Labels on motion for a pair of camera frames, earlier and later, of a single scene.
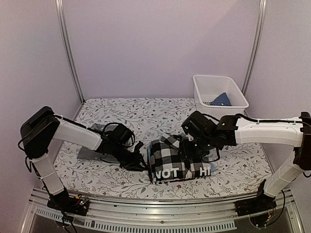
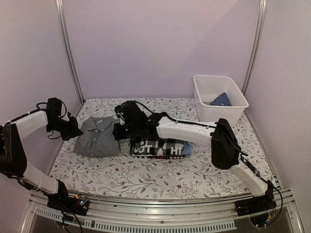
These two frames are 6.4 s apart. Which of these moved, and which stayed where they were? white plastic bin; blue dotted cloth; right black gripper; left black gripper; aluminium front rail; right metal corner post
Moved: right black gripper; left black gripper
Stayed: blue dotted cloth; aluminium front rail; right metal corner post; white plastic bin
